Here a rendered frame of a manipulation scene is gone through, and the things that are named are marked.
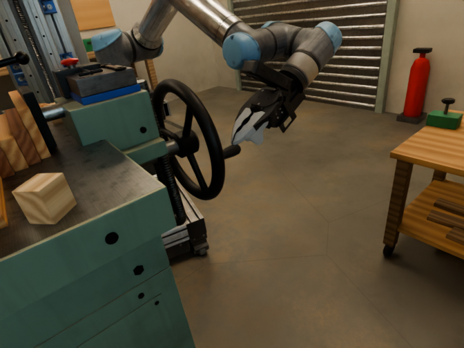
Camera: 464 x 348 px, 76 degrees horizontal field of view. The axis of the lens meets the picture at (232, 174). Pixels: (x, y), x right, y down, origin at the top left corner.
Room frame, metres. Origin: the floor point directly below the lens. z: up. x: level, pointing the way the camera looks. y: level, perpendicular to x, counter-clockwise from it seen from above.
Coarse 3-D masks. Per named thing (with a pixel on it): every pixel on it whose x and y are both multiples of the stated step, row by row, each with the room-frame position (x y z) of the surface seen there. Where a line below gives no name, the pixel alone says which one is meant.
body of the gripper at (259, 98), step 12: (288, 72) 0.66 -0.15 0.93; (300, 84) 0.65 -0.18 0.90; (252, 96) 0.66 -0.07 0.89; (264, 96) 0.63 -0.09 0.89; (276, 96) 0.61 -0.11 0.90; (288, 96) 0.66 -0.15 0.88; (300, 96) 0.67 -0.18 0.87; (252, 108) 0.63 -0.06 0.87; (288, 108) 0.62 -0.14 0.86; (276, 120) 0.62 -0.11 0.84
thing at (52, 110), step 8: (24, 88) 0.51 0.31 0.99; (24, 96) 0.46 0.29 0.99; (32, 96) 0.46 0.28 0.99; (32, 104) 0.46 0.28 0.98; (56, 104) 0.52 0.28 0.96; (32, 112) 0.46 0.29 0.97; (40, 112) 0.46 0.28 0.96; (48, 112) 0.50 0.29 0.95; (56, 112) 0.51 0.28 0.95; (40, 120) 0.46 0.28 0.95; (48, 120) 0.50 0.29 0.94; (40, 128) 0.46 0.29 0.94; (48, 128) 0.47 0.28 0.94; (48, 136) 0.46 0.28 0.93; (48, 144) 0.46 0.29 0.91; (56, 144) 0.47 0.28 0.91
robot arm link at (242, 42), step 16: (176, 0) 0.84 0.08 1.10; (192, 0) 0.80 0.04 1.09; (208, 0) 0.79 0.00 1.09; (192, 16) 0.80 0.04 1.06; (208, 16) 0.77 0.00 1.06; (224, 16) 0.75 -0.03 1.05; (208, 32) 0.77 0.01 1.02; (224, 32) 0.73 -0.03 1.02; (240, 32) 0.69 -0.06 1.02; (256, 32) 0.71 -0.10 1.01; (272, 32) 0.74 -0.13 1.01; (224, 48) 0.70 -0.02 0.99; (240, 48) 0.67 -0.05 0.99; (256, 48) 0.68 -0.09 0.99; (272, 48) 0.72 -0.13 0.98; (240, 64) 0.67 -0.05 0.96
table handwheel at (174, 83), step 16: (176, 80) 0.63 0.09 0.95; (160, 96) 0.69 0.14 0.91; (192, 96) 0.57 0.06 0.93; (160, 112) 0.73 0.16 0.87; (192, 112) 0.56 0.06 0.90; (160, 128) 0.73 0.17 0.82; (208, 128) 0.53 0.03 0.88; (176, 144) 0.61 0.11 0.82; (192, 144) 0.62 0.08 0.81; (208, 144) 0.53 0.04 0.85; (176, 160) 0.72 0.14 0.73; (192, 160) 0.62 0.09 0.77; (176, 176) 0.69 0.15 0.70; (224, 176) 0.53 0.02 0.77; (192, 192) 0.63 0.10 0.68; (208, 192) 0.56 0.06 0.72
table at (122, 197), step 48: (96, 144) 0.46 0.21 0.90; (144, 144) 0.51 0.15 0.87; (96, 192) 0.30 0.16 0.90; (144, 192) 0.29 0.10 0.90; (0, 240) 0.23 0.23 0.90; (48, 240) 0.23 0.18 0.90; (96, 240) 0.25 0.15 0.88; (144, 240) 0.27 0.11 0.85; (0, 288) 0.20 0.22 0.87; (48, 288) 0.21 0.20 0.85
